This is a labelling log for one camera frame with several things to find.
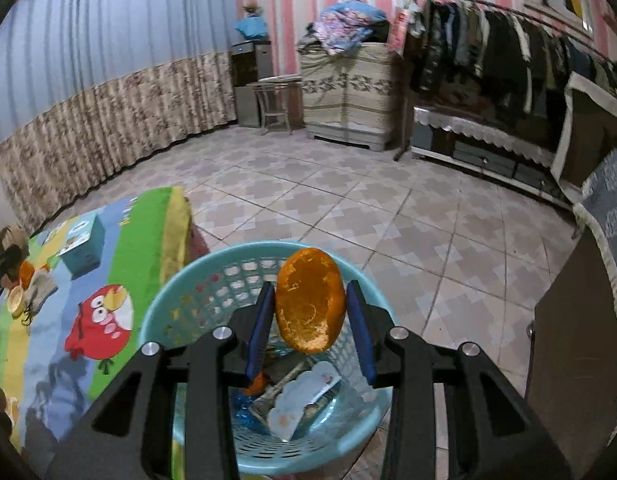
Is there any brown cover with lace trim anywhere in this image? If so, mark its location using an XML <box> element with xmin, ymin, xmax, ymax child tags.
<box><xmin>553</xmin><ymin>72</ymin><xmax>617</xmax><ymax>191</ymax></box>

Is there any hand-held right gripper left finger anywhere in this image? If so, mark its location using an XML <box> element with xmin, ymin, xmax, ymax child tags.
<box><xmin>51</xmin><ymin>282</ymin><xmax>278</xmax><ymax>480</ymax></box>

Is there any grey lace cloth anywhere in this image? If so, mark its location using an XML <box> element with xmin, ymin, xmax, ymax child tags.
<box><xmin>571</xmin><ymin>150</ymin><xmax>617</xmax><ymax>312</ymax></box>

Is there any large orange peel half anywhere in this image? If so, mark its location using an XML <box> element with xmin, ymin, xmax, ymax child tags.
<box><xmin>274</xmin><ymin>247</ymin><xmax>345</xmax><ymax>354</ymax></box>

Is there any cartoon printed blanket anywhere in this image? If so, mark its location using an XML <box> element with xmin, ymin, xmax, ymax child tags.
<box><xmin>0</xmin><ymin>186</ymin><xmax>209</xmax><ymax>456</ymax></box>

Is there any blue floral curtain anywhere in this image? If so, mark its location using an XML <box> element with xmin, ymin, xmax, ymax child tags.
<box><xmin>0</xmin><ymin>0</ymin><xmax>239</xmax><ymax>233</ymax></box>

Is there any blue plastic bag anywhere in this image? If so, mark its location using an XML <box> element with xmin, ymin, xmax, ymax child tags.
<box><xmin>232</xmin><ymin>392</ymin><xmax>269</xmax><ymax>429</ymax></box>

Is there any low dark cabinet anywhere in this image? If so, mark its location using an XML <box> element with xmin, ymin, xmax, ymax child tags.
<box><xmin>411</xmin><ymin>105</ymin><xmax>584</xmax><ymax>209</ymax></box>

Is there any teal tissue box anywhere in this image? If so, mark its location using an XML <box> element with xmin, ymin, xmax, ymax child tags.
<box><xmin>58</xmin><ymin>211</ymin><xmax>107</xmax><ymax>281</ymax></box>

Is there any row of hanging clothes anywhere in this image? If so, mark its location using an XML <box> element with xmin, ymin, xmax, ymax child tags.
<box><xmin>411</xmin><ymin>0</ymin><xmax>617</xmax><ymax>126</ymax></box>

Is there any grey snack packet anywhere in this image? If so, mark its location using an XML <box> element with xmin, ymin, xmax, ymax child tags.
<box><xmin>251</xmin><ymin>352</ymin><xmax>319</xmax><ymax>418</ymax></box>

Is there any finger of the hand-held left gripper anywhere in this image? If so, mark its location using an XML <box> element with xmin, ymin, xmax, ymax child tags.
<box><xmin>0</xmin><ymin>247</ymin><xmax>22</xmax><ymax>291</ymax></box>

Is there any metal clothes rack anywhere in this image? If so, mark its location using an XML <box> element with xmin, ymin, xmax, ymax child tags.
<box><xmin>393</xmin><ymin>0</ymin><xmax>617</xmax><ymax>162</ymax></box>

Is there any pile of clothes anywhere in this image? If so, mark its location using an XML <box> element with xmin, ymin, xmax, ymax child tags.
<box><xmin>297</xmin><ymin>1</ymin><xmax>392</xmax><ymax>56</ymax></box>

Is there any small stool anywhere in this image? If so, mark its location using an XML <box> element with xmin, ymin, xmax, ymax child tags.
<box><xmin>252</xmin><ymin>76</ymin><xmax>303</xmax><ymax>135</ymax></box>

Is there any cloth covered wardrobe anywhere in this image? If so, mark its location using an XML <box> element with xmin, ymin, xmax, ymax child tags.
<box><xmin>299</xmin><ymin>42</ymin><xmax>395</xmax><ymax>152</ymax></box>

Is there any blue covered water bottle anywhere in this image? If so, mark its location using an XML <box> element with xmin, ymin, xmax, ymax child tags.
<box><xmin>234</xmin><ymin>15</ymin><xmax>269</xmax><ymax>42</ymax></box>

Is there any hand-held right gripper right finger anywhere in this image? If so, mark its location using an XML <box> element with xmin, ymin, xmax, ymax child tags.
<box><xmin>345</xmin><ymin>280</ymin><xmax>573</xmax><ymax>480</ymax></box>

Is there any cream plastic lid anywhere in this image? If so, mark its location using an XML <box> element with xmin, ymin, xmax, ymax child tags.
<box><xmin>6</xmin><ymin>287</ymin><xmax>27</xmax><ymax>317</ymax></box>

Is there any turquoise plastic basket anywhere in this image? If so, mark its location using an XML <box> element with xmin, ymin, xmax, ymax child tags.
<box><xmin>138</xmin><ymin>241</ymin><xmax>393</xmax><ymax>476</ymax></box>

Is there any pink hanging bag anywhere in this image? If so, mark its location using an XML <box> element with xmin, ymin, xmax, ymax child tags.
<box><xmin>389</xmin><ymin>7</ymin><xmax>410</xmax><ymax>56</ymax></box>

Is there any brown wooden cabinet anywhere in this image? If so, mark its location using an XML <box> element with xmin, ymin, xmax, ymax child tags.
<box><xmin>526</xmin><ymin>230</ymin><xmax>617</xmax><ymax>480</ymax></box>

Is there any water dispenser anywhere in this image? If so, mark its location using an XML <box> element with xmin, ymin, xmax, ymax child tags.
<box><xmin>231</xmin><ymin>40</ymin><xmax>274</xmax><ymax>128</ymax></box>

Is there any white lace cloth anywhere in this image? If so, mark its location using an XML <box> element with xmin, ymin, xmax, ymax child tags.
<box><xmin>413</xmin><ymin>106</ymin><xmax>560</xmax><ymax>167</ymax></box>

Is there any grey face mask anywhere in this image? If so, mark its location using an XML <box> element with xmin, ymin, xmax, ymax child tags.
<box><xmin>22</xmin><ymin>272</ymin><xmax>59</xmax><ymax>326</ymax></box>

